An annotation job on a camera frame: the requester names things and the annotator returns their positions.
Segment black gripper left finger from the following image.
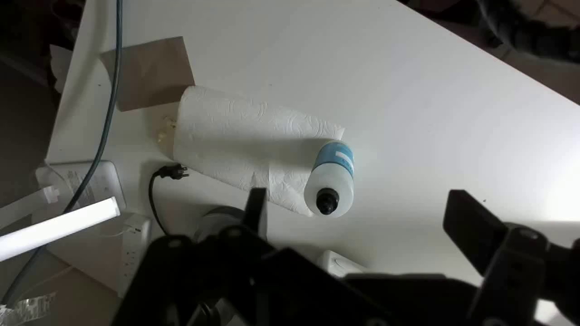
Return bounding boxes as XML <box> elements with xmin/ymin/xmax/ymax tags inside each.
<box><xmin>243</xmin><ymin>186</ymin><xmax>270</xmax><ymax>239</ymax></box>

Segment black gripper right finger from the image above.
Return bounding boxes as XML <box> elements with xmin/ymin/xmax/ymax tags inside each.
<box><xmin>442</xmin><ymin>188</ymin><xmax>551</xmax><ymax>326</ymax></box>

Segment white bottle with blue label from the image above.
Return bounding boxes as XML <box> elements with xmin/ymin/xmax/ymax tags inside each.
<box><xmin>303</xmin><ymin>139</ymin><xmax>357</xmax><ymax>219</ymax></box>

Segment white desk lamp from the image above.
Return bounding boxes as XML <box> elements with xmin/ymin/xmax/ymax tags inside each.
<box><xmin>0</xmin><ymin>159</ymin><xmax>152</xmax><ymax>299</ymax></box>

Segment black kettle power cord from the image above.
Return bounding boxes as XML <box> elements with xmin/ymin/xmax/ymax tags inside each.
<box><xmin>147</xmin><ymin>161</ymin><xmax>192</xmax><ymax>239</ymax></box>

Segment grey-blue cable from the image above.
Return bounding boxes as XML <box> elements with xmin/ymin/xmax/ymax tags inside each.
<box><xmin>0</xmin><ymin>0</ymin><xmax>127</xmax><ymax>304</ymax></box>

